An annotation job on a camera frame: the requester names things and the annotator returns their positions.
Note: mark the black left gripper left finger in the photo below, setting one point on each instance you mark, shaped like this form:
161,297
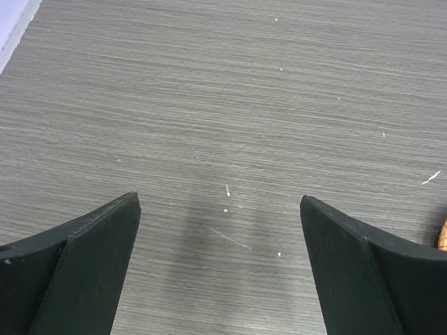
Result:
69,279

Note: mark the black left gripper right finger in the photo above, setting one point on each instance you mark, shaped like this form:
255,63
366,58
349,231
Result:
369,281

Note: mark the woven rattan coaster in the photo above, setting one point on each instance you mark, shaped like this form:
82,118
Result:
440,241

